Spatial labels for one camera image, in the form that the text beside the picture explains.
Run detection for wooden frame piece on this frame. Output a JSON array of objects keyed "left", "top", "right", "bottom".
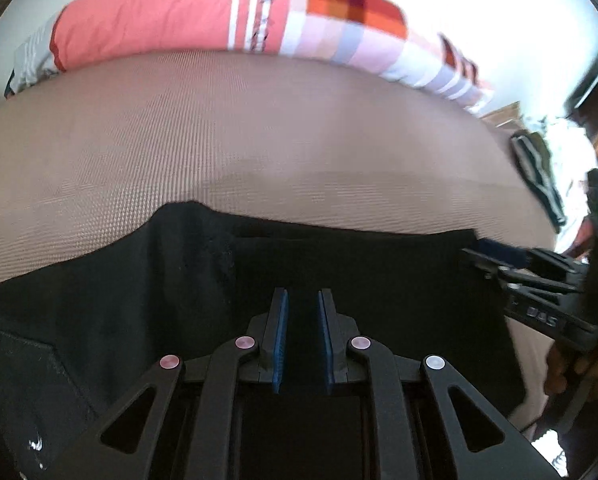
[{"left": 479, "top": 101, "right": 524, "bottom": 132}]

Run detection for white patterned cloth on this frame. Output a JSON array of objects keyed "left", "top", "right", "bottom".
[{"left": 526, "top": 112, "right": 598, "bottom": 256}]

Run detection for person's right hand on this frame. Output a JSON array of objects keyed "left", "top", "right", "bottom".
[{"left": 544, "top": 342, "right": 598, "bottom": 398}]

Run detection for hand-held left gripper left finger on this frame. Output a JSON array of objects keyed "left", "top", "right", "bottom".
[{"left": 49, "top": 287, "right": 291, "bottom": 480}]

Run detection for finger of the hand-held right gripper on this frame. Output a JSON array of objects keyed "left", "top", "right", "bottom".
[
  {"left": 476, "top": 238, "right": 589, "bottom": 283},
  {"left": 460, "top": 248, "right": 582, "bottom": 307}
]

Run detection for pink patchwork bolster pillow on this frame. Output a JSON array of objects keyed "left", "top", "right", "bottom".
[{"left": 6, "top": 0, "right": 495, "bottom": 116}]

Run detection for dark wooden furniture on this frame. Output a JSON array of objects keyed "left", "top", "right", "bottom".
[{"left": 563, "top": 50, "right": 598, "bottom": 163}]

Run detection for black pants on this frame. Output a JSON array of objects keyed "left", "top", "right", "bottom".
[{"left": 0, "top": 201, "right": 527, "bottom": 480}]

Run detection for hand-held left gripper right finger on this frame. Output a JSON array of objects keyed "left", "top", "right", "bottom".
[{"left": 317, "top": 288, "right": 562, "bottom": 480}]

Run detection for dark striped cloth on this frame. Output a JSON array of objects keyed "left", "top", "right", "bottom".
[{"left": 509, "top": 131, "right": 568, "bottom": 234}]

